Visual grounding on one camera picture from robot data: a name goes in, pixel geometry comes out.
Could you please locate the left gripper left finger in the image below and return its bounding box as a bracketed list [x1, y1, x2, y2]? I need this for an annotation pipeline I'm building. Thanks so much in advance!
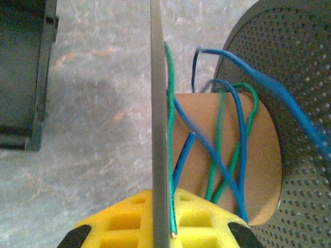
[56, 189, 156, 248]

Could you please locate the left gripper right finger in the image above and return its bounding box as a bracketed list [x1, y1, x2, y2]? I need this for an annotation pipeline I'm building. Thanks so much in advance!
[169, 188, 264, 248]

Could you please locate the thin green wire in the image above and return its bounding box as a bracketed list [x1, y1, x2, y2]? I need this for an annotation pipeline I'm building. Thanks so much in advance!
[165, 42, 260, 238]

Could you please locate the thin blue wire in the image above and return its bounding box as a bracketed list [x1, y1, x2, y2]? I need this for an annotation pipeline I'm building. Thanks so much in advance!
[172, 46, 331, 224]

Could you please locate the black plastic compartment tray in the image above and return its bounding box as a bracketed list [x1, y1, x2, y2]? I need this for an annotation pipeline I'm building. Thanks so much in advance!
[0, 0, 59, 152]

